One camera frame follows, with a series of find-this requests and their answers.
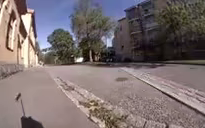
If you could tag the manhole cover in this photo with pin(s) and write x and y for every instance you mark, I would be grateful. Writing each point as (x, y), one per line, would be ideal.
(121, 79)

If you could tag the grey asphalt road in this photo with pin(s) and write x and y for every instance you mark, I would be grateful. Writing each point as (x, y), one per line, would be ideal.
(123, 90)

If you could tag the tall bare-topped tree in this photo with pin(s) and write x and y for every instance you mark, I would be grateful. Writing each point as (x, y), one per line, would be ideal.
(90, 26)

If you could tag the weedy stone kerb strip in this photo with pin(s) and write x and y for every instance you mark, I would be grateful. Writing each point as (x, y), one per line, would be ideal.
(90, 105)

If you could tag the round green tree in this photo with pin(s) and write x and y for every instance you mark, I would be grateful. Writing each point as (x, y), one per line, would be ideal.
(61, 43)

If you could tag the tall apartment building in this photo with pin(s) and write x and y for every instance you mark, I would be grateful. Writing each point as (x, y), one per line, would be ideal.
(140, 33)

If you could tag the grey asphalt pavement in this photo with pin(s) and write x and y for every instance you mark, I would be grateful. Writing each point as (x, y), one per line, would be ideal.
(33, 96)

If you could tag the pale stone strip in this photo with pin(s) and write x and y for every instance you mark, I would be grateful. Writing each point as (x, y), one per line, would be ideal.
(180, 91)

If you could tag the grass verge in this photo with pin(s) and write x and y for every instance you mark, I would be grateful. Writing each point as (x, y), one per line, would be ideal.
(190, 62)

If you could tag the beige brick building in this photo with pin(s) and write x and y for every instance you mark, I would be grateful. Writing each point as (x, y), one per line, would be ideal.
(10, 36)

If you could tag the large leafy tree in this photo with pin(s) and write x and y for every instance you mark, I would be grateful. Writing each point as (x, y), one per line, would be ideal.
(190, 16)

